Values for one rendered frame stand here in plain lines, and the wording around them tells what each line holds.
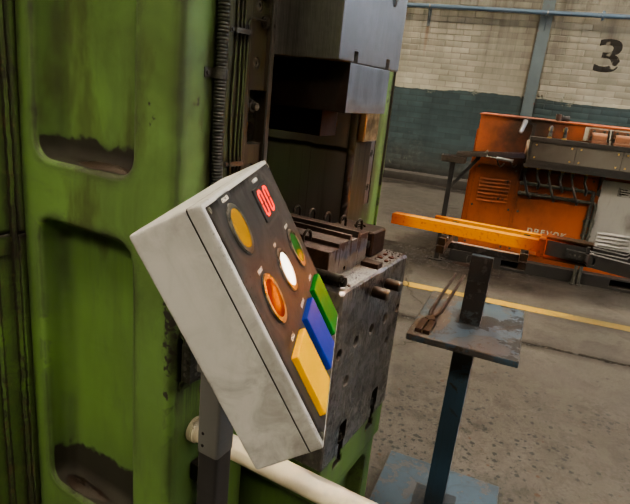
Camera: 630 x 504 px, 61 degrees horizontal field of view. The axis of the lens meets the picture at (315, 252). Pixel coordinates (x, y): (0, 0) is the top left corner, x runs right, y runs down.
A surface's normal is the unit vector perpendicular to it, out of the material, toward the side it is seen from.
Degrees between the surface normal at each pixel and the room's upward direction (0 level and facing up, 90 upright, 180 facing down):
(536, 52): 90
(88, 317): 90
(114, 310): 90
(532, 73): 90
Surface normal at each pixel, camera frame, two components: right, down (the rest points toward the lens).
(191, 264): -0.08, 0.29
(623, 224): -0.33, 0.25
